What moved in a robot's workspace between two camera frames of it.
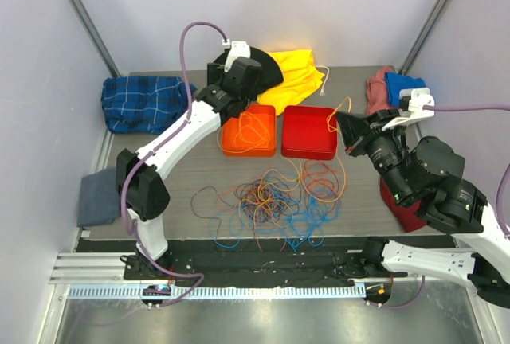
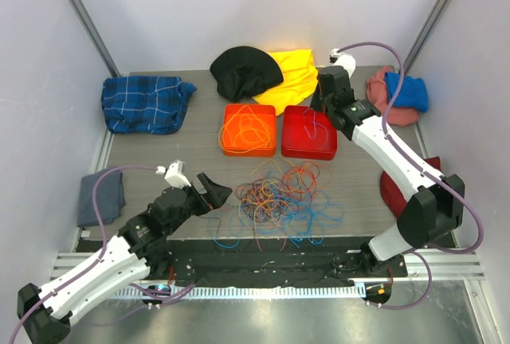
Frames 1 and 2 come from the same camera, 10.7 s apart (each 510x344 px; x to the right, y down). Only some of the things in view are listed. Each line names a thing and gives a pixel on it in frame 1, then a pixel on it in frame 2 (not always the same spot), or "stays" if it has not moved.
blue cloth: x=396 y=82 stays
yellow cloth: x=301 y=77 stays
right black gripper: x=357 y=129 → x=315 y=102
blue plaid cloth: x=144 y=104 stays
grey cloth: x=100 y=201 stays
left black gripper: x=216 y=74 → x=215 y=196
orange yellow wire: x=337 y=153 → x=244 y=132
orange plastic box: x=253 y=133 stays
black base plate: x=246 y=262 stays
